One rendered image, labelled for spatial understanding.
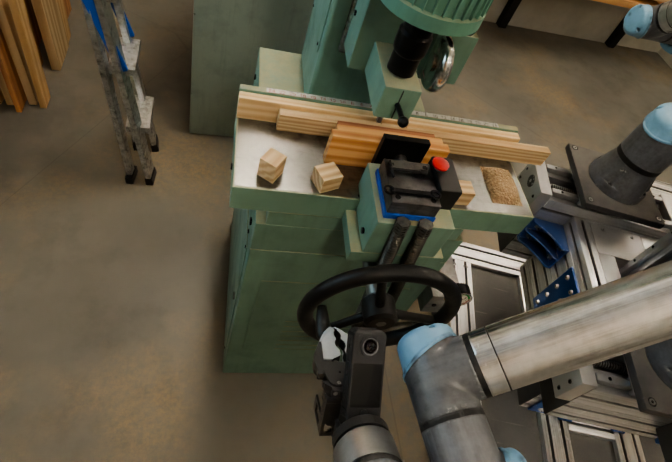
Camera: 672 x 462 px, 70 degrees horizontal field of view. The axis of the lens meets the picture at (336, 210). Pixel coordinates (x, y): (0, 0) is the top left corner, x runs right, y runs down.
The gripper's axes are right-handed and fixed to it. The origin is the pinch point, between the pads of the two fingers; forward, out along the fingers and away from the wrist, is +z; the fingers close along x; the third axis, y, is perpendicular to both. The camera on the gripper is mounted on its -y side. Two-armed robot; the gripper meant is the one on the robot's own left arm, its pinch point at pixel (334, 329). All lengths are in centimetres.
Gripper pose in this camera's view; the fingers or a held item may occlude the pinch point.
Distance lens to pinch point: 77.4
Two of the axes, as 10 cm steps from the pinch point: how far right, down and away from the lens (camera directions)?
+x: 9.6, 0.9, 2.5
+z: -2.0, -3.8, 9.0
